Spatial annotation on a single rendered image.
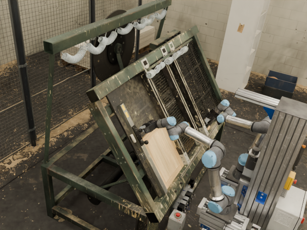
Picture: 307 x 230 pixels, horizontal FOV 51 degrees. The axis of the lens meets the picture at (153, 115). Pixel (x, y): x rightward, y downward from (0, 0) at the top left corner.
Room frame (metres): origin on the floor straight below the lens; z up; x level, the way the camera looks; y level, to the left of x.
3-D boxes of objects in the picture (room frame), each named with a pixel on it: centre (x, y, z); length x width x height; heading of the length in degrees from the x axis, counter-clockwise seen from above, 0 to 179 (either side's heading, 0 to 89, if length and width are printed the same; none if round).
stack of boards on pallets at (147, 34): (7.46, 1.20, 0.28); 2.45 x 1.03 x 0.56; 153
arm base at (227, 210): (1.91, -0.67, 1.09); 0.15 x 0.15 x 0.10
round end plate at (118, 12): (3.25, 0.46, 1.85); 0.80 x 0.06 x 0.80; 155
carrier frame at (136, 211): (3.17, 0.04, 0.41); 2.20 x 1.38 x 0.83; 155
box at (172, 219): (1.87, -0.30, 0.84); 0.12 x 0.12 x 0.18; 65
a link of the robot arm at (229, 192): (1.90, -0.67, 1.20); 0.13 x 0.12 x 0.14; 141
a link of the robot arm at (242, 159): (2.35, -0.90, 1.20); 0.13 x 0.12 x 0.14; 140
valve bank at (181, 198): (2.30, -0.42, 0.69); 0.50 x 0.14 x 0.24; 155
